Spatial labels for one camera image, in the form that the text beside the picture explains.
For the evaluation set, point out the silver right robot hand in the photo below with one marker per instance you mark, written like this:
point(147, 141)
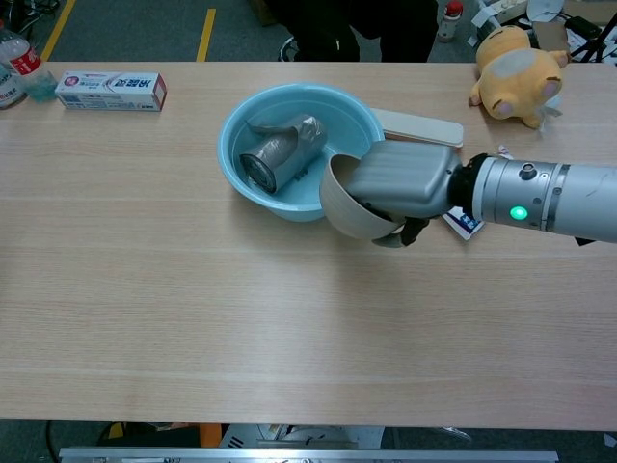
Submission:
point(405, 178)

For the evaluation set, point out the beige cutlery case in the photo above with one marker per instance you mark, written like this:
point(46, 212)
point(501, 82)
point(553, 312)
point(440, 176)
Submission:
point(419, 128)

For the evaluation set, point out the beige round bowl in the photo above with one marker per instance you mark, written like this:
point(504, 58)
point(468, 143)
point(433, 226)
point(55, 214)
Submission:
point(337, 202)

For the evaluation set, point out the white milk pouch blue print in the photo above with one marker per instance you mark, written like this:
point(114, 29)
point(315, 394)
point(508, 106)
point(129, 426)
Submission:
point(465, 224)

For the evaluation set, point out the grey garbage bag roll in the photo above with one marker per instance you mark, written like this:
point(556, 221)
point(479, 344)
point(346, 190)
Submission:
point(284, 154)

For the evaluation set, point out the light blue plastic basin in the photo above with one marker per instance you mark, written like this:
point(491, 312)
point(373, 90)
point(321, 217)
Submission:
point(289, 101)

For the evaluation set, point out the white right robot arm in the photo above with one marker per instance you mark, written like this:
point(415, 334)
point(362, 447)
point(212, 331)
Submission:
point(554, 198)

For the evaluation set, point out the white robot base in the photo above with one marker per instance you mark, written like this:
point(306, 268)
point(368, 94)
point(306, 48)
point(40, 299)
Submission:
point(299, 436)

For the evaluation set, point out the yellow plush toy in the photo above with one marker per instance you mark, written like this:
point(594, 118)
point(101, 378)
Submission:
point(516, 77)

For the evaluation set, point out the red white bottle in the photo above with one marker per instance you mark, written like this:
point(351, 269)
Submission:
point(448, 26)

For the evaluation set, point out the white tag of plush toy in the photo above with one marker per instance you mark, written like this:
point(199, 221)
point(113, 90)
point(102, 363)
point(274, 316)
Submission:
point(551, 110)

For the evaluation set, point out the person in black trousers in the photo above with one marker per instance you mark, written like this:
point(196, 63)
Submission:
point(328, 29)

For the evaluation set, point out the brown cardboard box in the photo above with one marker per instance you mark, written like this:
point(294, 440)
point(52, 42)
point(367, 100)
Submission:
point(549, 34)

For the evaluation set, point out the white pink toothpaste box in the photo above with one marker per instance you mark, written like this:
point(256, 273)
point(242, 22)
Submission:
point(111, 91)

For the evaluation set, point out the clear bottle red label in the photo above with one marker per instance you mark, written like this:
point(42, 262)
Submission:
point(24, 62)

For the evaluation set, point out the clear bottle white label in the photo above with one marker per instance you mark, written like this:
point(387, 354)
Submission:
point(7, 94)

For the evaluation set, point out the aluminium profile rail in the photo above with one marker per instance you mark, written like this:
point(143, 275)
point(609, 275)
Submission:
point(308, 455)

